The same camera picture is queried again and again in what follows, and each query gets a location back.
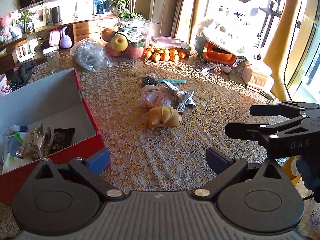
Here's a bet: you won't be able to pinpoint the black snack packet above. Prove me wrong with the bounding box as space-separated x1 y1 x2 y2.
49 128 75 154

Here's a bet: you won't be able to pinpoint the yellow apple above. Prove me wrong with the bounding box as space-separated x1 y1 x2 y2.
110 34 129 52

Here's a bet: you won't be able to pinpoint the teal nail file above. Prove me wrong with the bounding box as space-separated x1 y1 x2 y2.
158 79 186 84

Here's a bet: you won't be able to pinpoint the white toothpaste tube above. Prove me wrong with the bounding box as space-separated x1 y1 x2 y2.
196 64 218 73

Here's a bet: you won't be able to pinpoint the orange green appliance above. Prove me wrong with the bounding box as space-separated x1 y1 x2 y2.
195 36 238 65

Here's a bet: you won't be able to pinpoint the clear plastic bag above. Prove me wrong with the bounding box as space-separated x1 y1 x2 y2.
69 38 113 73

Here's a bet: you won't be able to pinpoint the red white cardboard box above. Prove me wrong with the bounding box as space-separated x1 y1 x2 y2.
0 68 111 205

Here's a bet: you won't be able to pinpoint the pink plastic snack bag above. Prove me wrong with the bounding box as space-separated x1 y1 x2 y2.
137 85 172 109

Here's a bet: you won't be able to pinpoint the small bag black seeds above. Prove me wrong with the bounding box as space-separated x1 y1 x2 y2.
142 76 158 87

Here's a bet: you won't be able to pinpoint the glass fruit bowl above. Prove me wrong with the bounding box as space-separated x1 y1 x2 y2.
100 18 153 54

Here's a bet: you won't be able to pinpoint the clear drinking glass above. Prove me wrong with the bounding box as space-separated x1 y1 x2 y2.
46 50 61 73

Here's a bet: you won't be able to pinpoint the silver snack wrapper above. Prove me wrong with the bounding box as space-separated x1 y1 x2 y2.
15 124 52 161

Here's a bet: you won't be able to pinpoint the white lotso mug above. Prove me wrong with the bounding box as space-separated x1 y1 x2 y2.
0 74 12 98

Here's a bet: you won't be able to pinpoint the brown paper box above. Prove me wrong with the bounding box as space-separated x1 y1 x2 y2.
228 59 253 86

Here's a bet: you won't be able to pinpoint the yellow curtain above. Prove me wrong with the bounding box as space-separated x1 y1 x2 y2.
262 0 313 102

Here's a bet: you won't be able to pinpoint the purple vase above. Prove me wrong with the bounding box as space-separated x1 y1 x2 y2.
59 26 72 49

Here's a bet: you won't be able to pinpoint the yellow pig plush toy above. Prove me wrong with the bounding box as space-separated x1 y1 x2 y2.
148 106 183 129

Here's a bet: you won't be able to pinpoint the white cable bundle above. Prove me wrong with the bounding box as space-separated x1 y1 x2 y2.
176 89 196 112

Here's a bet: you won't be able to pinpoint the pile of oranges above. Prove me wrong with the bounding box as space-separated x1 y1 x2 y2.
144 46 189 63

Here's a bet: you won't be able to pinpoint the red net fruit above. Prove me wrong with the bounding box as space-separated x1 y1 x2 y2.
105 42 144 59

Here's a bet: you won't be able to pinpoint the blue gloved right hand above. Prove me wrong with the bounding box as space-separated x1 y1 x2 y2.
296 155 319 203

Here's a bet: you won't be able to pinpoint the wooden sideboard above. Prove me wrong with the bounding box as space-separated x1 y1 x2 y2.
1 16 119 74

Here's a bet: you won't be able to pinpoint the dark cloth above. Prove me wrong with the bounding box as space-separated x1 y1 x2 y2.
11 62 35 86

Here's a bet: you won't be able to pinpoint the pink pouch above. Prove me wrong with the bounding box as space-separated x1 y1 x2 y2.
48 28 61 47

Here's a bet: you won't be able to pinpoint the pink plastic tray box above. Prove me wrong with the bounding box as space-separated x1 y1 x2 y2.
151 36 191 50

